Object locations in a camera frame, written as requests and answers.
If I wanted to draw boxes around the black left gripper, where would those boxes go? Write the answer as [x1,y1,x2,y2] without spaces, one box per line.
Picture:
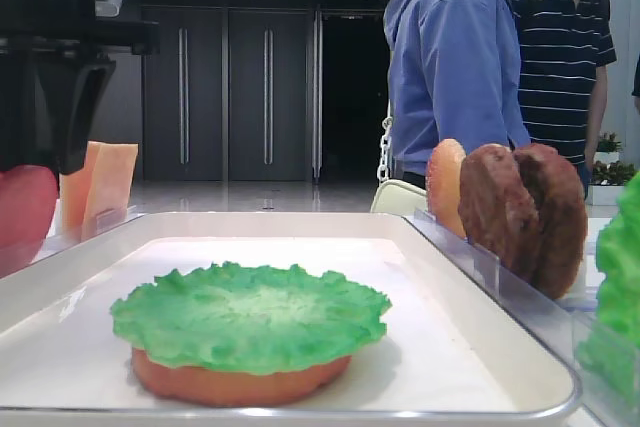
[1,0,158,175]

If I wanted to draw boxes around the green lettuce leaf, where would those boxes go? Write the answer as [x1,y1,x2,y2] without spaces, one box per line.
[110,261,392,375]
[577,177,639,402]

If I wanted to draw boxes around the bun slice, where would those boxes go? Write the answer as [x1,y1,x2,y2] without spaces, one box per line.
[426,138,466,239]
[131,348,352,407]

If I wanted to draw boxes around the orange cheese slice back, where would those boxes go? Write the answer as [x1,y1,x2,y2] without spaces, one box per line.
[60,141,102,231]

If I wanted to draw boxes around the orange cheese slice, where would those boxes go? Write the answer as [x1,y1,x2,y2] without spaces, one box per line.
[82,142,138,226]
[60,141,102,231]

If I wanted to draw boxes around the orange cheese slice front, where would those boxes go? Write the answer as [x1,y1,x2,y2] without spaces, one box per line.
[82,142,138,226]

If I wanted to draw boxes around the red tomato slice in rack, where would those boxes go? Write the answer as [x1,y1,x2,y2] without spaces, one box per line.
[1,165,58,277]

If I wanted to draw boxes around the clear cheese rack holder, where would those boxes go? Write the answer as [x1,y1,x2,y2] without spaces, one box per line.
[32,202,143,264]

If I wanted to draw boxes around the brown meat patty front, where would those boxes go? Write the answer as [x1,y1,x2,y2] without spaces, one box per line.
[458,144,541,281]

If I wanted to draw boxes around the brown meat patty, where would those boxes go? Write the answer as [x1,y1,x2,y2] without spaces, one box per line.
[458,144,541,281]
[514,143,587,299]

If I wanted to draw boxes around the brown meat patty back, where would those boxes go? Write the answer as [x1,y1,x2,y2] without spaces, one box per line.
[514,143,587,299]

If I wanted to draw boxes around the green lettuce leaf in rack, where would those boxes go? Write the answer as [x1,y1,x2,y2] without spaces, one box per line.
[577,177,639,402]

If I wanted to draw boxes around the dark cabinet doors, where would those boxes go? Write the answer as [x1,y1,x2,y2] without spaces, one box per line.
[143,7,313,181]

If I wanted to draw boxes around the cream chair back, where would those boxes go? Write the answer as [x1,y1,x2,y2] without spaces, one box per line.
[370,179,428,216]

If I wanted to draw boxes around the person in blue hoodie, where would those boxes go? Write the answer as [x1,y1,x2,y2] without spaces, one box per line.
[383,0,531,187]

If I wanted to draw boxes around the white metal tray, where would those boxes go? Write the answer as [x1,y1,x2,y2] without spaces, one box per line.
[1,212,582,426]

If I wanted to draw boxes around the person in striped polo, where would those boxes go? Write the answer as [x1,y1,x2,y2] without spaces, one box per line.
[510,0,617,185]

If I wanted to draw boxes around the potted plants in planter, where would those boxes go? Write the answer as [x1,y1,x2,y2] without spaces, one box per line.
[587,132,638,206]

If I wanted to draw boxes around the clear right side rack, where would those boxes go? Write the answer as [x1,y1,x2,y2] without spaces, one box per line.
[406,210,639,426]

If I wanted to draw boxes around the white plastic chain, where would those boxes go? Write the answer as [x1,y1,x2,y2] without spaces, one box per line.
[376,100,395,184]

